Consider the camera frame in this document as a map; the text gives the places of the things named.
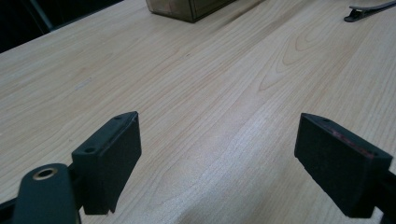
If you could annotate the black hair clip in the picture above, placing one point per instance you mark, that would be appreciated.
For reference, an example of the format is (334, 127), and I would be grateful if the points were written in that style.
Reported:
(364, 11)

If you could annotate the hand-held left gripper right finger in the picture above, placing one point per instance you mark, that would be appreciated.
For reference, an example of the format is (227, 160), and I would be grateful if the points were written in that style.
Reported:
(339, 165)

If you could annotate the dark translucent plastic box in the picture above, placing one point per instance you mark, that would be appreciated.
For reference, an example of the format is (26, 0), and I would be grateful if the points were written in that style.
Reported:
(190, 8)

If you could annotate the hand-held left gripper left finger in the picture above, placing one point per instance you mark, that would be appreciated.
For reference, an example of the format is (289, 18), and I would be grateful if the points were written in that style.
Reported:
(107, 165)

